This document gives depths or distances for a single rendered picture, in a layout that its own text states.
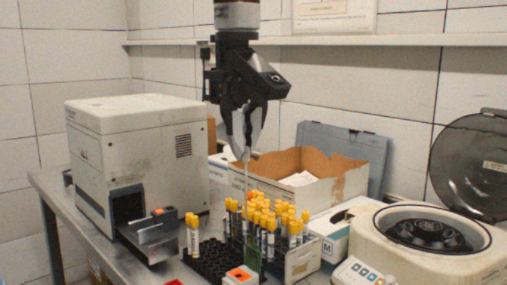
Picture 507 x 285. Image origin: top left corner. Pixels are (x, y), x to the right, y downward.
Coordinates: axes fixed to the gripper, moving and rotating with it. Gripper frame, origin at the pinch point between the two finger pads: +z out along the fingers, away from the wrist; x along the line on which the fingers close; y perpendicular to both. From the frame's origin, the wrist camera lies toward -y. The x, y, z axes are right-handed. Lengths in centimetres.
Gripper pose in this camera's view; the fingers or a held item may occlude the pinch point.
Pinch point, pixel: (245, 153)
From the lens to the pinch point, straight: 66.2
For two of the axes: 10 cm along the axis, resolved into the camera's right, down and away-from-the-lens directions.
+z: 0.0, 9.7, 2.5
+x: -7.5, 1.6, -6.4
